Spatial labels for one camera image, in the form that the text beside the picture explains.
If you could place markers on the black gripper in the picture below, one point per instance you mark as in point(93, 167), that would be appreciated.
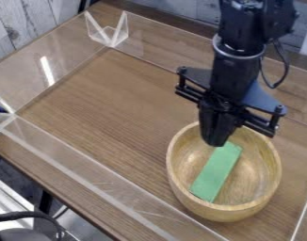
point(229, 95)

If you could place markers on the green rectangular block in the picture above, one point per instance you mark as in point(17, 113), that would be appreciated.
point(216, 172)

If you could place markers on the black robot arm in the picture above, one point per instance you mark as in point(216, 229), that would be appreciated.
point(254, 23)

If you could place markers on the brown wooden bowl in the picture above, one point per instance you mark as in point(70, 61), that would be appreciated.
point(254, 178)

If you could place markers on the black table leg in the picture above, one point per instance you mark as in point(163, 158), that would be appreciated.
point(46, 202)

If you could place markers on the clear acrylic enclosure wall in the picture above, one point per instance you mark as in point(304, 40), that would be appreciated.
point(93, 113)

